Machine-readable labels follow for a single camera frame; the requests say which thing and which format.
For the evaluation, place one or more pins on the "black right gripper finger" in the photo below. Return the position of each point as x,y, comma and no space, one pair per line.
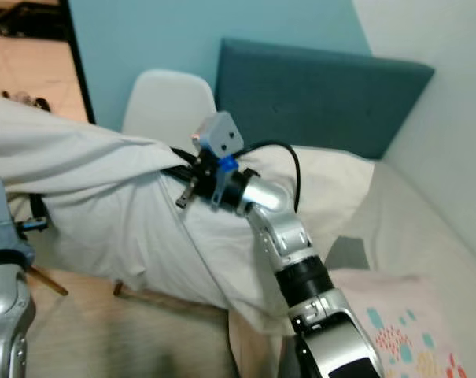
181,165

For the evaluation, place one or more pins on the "large white pillow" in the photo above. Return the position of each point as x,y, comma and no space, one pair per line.
112,213

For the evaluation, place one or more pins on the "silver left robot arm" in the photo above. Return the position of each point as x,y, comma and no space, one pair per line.
5,315

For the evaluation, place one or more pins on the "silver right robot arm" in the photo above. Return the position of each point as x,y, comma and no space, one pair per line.
285,236

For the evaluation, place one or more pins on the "cream bed pillow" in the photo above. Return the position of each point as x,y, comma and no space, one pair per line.
332,189

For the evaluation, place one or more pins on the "teal upholstered headboard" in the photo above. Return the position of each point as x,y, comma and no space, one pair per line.
324,94

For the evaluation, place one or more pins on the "black furniture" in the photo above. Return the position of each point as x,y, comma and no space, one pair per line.
25,22

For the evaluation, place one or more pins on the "pink patterned cushion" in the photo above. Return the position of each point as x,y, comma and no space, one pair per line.
411,323

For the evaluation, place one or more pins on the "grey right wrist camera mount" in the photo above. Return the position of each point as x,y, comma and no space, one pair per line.
222,134

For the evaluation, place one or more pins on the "black door frame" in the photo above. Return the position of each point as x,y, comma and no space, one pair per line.
80,63

